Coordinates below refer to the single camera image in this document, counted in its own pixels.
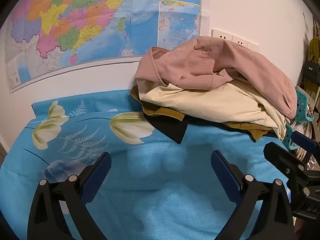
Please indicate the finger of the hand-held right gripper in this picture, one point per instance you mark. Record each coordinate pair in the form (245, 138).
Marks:
(282, 157)
(306, 142)

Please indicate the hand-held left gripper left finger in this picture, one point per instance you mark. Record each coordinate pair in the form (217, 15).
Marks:
(96, 177)

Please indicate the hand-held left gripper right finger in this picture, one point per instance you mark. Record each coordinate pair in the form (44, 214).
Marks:
(226, 175)

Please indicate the pink jacket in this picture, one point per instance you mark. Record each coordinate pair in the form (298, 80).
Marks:
(237, 62)

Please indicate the teal plastic hanger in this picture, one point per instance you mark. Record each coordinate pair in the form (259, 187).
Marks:
(288, 137)
(303, 102)

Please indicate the blue floral bedsheet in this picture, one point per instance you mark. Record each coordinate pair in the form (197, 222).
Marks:
(162, 180)

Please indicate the black garment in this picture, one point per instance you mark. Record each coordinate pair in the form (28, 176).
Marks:
(175, 130)

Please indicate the black handbag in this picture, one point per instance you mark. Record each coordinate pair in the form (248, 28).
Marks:
(312, 72)

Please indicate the cream garment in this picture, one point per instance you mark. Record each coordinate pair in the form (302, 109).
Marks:
(212, 105)

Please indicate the mustard brown garment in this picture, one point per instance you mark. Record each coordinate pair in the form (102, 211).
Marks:
(170, 112)

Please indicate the white wall socket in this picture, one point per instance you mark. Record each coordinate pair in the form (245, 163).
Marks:
(240, 42)
(221, 35)

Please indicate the colourful wall map poster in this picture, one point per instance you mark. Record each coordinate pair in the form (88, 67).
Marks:
(87, 17)

